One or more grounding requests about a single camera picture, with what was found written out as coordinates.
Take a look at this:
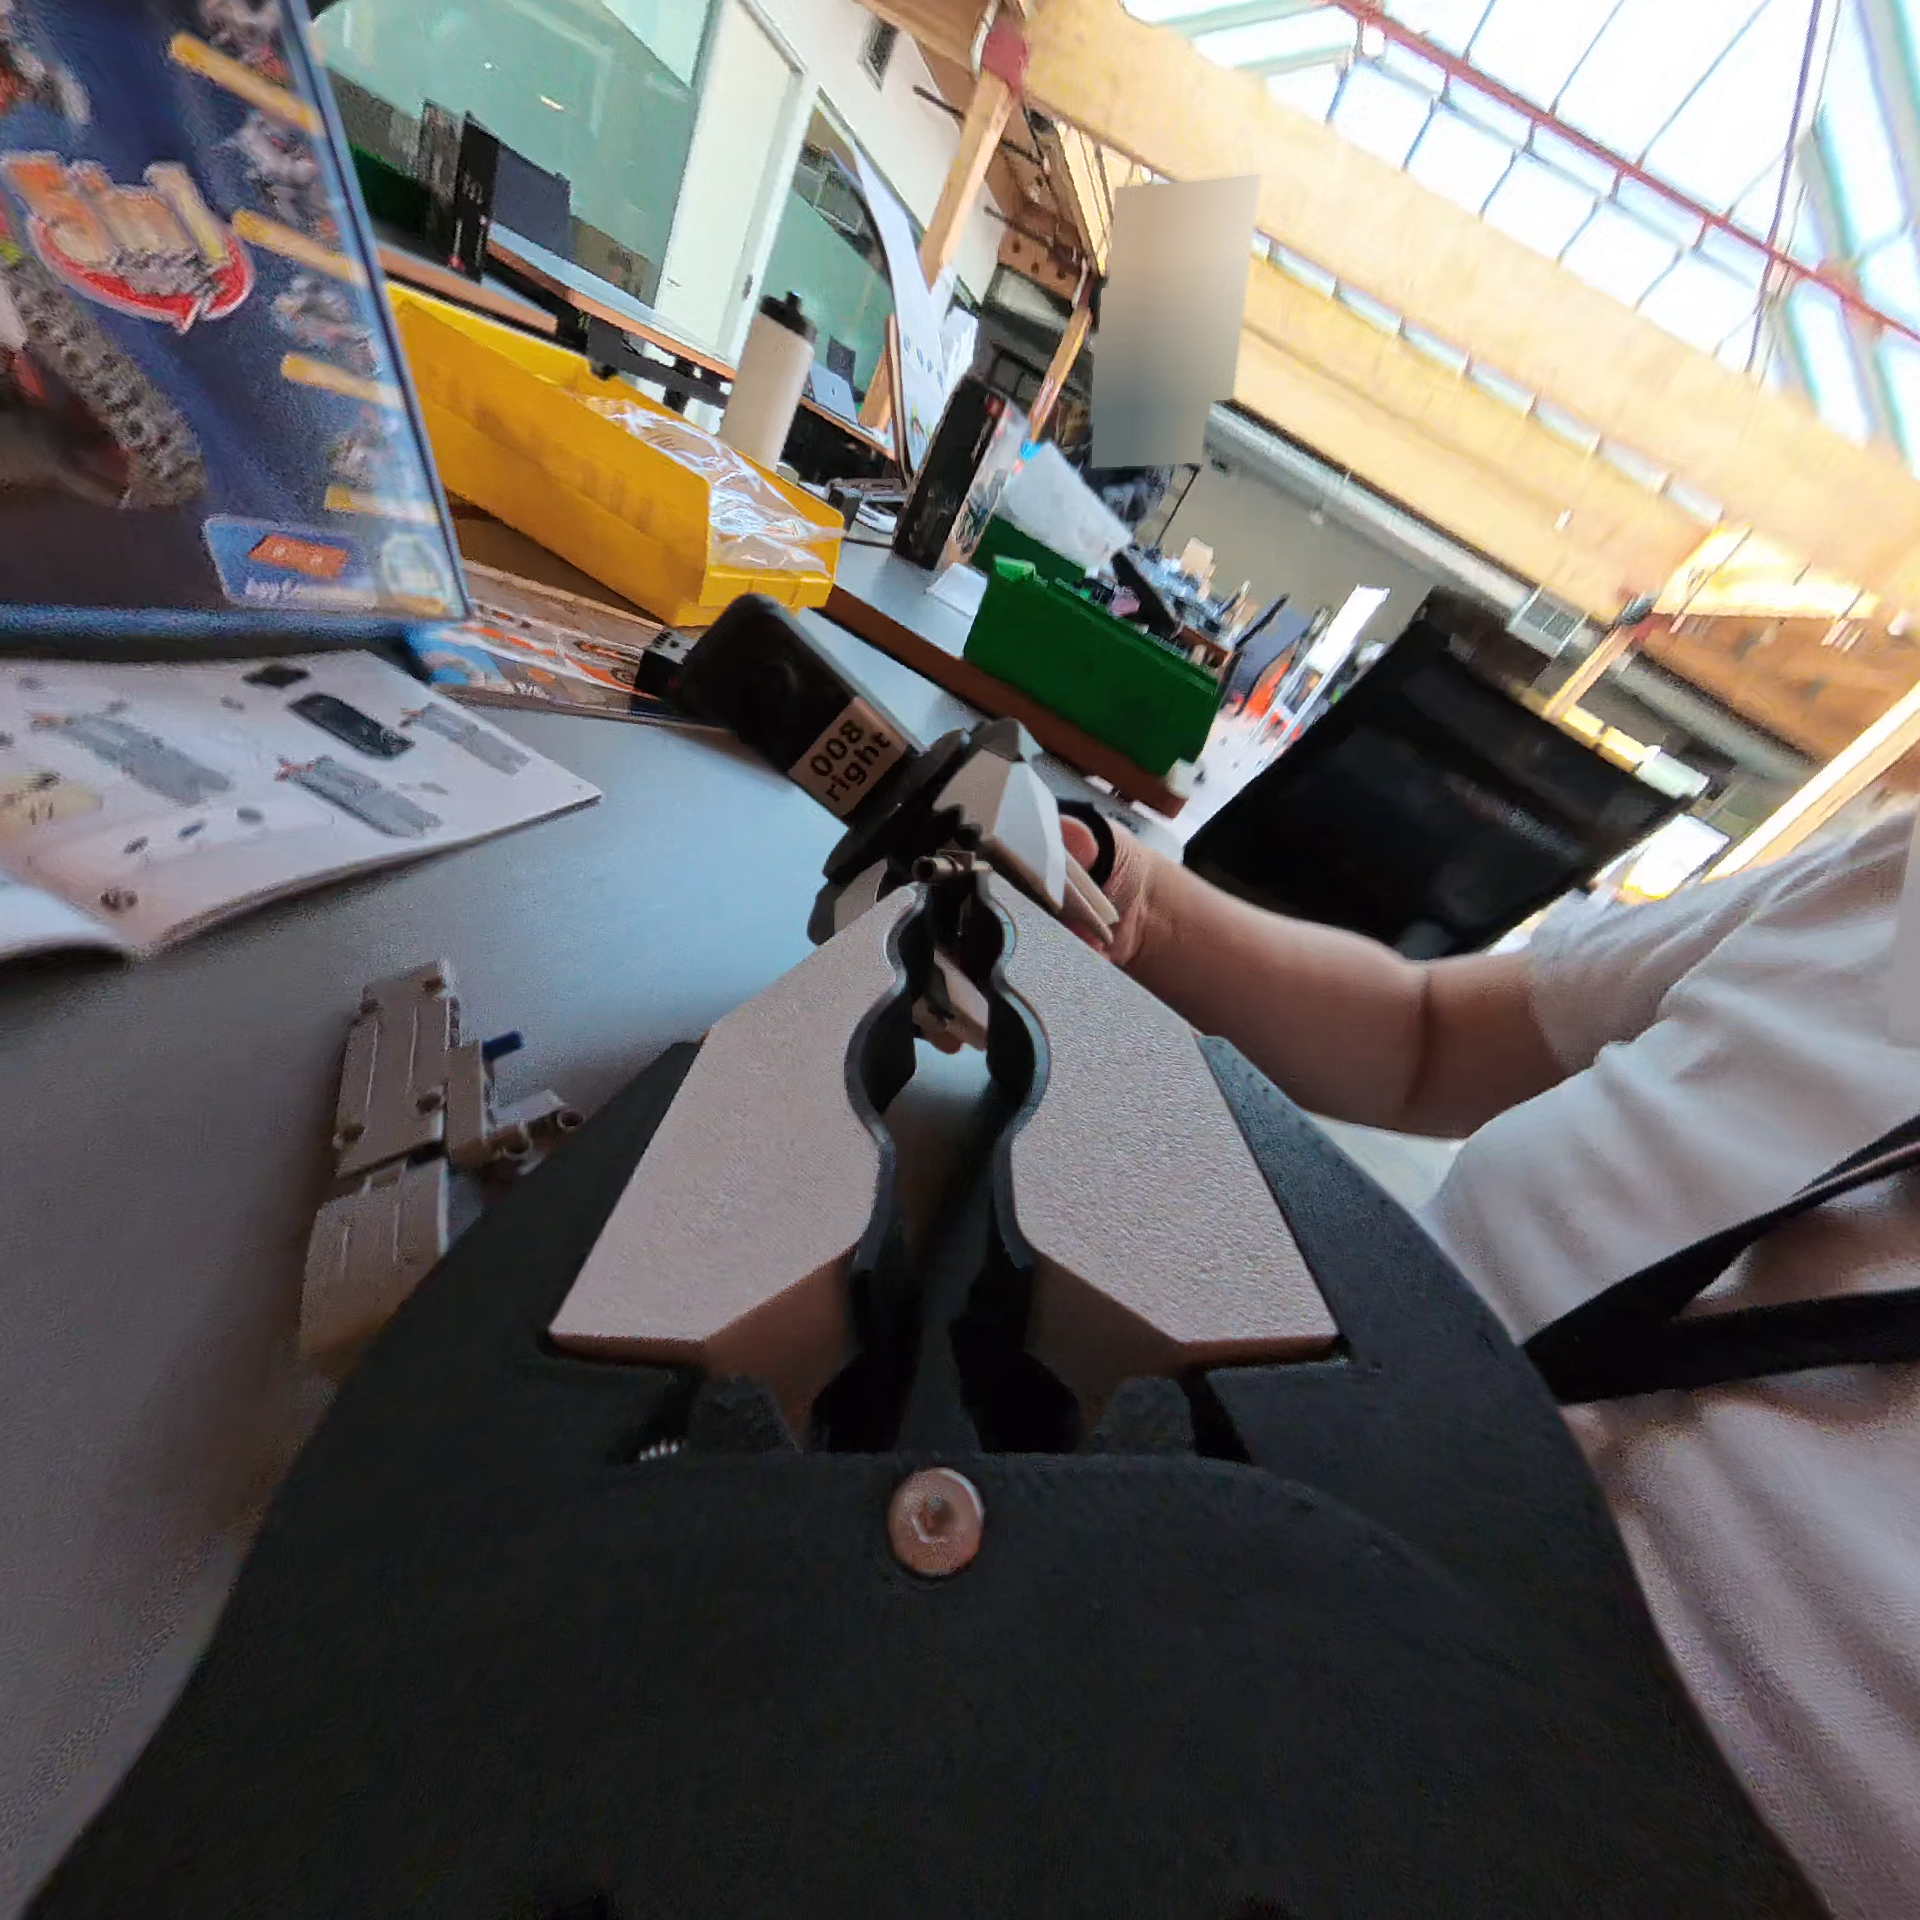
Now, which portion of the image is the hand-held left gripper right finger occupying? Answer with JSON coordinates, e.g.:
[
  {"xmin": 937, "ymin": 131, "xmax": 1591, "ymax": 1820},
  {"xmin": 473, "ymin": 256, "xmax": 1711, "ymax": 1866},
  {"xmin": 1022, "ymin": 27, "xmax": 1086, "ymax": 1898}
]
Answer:
[{"xmin": 961, "ymin": 879, "xmax": 1337, "ymax": 1449}]

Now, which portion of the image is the black mesh chair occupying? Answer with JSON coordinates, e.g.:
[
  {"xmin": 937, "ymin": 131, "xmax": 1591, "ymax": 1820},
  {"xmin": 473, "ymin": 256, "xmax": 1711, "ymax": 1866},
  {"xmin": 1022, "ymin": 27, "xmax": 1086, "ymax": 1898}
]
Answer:
[{"xmin": 1185, "ymin": 592, "xmax": 1701, "ymax": 963}]

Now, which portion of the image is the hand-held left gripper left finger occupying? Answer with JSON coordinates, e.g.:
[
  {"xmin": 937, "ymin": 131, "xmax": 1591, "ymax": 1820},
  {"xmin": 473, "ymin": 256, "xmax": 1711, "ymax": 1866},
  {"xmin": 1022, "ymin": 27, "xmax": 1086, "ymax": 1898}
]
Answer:
[{"xmin": 549, "ymin": 883, "xmax": 927, "ymax": 1449}]

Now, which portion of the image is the person's right forearm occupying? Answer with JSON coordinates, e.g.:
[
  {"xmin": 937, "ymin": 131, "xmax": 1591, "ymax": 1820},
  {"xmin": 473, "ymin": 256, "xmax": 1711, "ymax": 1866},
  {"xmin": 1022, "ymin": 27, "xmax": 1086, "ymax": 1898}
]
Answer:
[{"xmin": 1136, "ymin": 861, "xmax": 1575, "ymax": 1136}]

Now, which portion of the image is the open instruction booklet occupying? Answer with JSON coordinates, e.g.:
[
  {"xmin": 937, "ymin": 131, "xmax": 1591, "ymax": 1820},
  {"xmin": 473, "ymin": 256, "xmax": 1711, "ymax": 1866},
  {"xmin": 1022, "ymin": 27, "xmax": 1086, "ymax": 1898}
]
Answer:
[{"xmin": 0, "ymin": 647, "xmax": 607, "ymax": 965}]

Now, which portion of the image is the person's right hand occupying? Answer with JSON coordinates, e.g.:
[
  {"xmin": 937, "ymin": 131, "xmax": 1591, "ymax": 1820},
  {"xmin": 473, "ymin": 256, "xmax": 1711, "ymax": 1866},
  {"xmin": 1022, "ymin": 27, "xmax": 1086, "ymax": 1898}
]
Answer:
[{"xmin": 1057, "ymin": 817, "xmax": 1169, "ymax": 973}]

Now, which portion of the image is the blue building kit box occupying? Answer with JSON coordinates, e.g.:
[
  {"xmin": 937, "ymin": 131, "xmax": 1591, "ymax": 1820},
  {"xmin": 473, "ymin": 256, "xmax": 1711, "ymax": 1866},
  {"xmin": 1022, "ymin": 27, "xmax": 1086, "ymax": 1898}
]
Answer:
[{"xmin": 0, "ymin": 0, "xmax": 473, "ymax": 663}]

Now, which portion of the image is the white tumbler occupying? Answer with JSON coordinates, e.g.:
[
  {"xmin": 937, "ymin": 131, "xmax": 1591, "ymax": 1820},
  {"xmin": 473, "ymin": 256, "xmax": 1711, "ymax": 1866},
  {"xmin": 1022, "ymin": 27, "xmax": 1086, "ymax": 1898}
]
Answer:
[{"xmin": 720, "ymin": 292, "xmax": 822, "ymax": 472}]

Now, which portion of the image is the clear plastic bag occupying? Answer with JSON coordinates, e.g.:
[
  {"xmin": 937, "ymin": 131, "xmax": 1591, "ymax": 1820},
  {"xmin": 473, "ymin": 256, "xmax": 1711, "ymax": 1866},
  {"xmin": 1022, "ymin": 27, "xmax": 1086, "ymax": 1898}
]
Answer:
[{"xmin": 599, "ymin": 397, "xmax": 841, "ymax": 578}]

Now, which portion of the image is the green plastic bin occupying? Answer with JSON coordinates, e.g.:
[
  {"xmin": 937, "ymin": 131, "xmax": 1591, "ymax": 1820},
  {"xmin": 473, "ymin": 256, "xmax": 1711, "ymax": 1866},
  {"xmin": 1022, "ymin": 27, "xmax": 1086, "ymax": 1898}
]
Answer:
[{"xmin": 962, "ymin": 557, "xmax": 1226, "ymax": 778}]

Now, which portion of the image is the black product box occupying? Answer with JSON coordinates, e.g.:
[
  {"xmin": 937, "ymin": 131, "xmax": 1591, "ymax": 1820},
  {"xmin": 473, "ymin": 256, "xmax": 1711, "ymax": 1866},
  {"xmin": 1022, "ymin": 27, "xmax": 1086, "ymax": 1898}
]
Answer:
[{"xmin": 891, "ymin": 376, "xmax": 1029, "ymax": 576}]

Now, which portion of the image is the yellow plastic bin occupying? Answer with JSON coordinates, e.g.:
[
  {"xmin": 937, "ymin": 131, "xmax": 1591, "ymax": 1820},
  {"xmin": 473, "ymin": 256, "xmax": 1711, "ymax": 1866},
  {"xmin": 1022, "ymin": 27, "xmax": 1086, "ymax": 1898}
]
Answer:
[{"xmin": 387, "ymin": 285, "xmax": 847, "ymax": 629}]

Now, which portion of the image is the white speckled sheet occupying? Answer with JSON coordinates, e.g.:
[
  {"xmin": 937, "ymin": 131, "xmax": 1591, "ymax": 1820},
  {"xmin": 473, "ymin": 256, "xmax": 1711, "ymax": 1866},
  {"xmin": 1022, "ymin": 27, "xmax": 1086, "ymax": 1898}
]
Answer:
[{"xmin": 997, "ymin": 441, "xmax": 1135, "ymax": 576}]

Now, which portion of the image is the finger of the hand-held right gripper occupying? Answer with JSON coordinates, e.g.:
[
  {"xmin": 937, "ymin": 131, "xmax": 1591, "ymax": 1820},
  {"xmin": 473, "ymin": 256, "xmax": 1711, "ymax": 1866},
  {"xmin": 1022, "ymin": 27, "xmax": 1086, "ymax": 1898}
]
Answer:
[
  {"xmin": 933, "ymin": 745, "xmax": 1073, "ymax": 913},
  {"xmin": 808, "ymin": 843, "xmax": 922, "ymax": 946}
]

